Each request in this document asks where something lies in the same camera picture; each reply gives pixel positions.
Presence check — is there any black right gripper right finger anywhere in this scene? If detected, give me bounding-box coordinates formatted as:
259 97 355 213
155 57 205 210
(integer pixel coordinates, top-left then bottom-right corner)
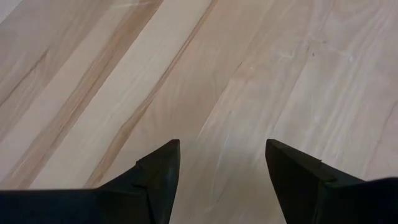
265 139 398 224

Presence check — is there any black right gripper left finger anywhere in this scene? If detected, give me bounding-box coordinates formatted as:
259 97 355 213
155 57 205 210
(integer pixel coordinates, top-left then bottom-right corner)
0 139 181 224

